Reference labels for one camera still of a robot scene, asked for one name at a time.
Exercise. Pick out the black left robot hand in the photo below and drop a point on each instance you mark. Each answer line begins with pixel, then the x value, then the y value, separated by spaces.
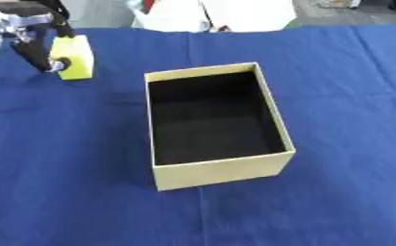
pixel 34 53

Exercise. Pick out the yellow rectangular block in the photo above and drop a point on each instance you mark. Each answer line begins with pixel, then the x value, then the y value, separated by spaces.
pixel 75 56

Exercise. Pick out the tan box with black inside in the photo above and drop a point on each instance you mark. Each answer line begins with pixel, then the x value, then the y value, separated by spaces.
pixel 218 128

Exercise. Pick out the person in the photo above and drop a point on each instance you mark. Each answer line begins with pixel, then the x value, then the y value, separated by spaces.
pixel 212 14

